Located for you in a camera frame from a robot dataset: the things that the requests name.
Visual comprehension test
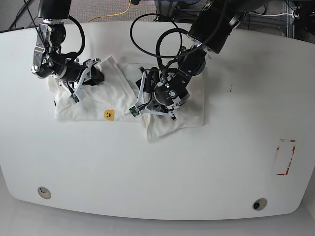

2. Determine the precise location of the yellow cable on floor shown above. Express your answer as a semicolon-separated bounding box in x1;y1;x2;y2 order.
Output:
88;0;131;23

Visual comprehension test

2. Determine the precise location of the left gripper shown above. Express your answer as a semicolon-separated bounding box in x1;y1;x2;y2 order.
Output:
135;67;176;121

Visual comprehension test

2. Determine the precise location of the table cable grommet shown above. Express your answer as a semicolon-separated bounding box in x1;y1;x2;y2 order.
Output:
252;198;268;211
37;186;52;200

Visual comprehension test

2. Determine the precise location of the red tape rectangle marking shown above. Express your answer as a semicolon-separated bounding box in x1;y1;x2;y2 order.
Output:
274;139;297;176

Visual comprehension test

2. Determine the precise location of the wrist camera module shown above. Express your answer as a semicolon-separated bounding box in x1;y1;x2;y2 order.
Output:
129;106;141;118
69;90;86;105

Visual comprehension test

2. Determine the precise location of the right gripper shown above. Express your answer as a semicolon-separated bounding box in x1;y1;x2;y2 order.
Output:
58;58;104;96

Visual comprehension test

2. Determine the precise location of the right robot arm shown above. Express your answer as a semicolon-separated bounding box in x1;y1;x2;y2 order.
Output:
32;0;105;102

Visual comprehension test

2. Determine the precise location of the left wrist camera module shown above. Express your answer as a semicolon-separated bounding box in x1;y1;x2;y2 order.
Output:
129;106;141;118

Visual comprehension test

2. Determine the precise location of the right table cable grommet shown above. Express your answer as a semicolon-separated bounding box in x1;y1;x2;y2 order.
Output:
252;198;268;211

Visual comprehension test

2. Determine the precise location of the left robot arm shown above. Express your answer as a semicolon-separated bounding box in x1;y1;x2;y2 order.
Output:
129;0;246;120

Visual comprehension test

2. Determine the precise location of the left table cable grommet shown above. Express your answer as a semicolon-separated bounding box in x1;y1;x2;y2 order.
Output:
37;186;52;200

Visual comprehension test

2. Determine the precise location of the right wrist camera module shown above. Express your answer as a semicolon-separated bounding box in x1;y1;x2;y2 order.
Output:
69;90;86;105

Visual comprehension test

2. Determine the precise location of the white printed t-shirt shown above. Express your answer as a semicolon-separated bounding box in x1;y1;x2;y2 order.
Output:
47;55;206;142

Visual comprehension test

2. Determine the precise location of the white cable on floor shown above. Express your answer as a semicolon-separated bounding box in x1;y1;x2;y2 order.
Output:
255;12;293;18

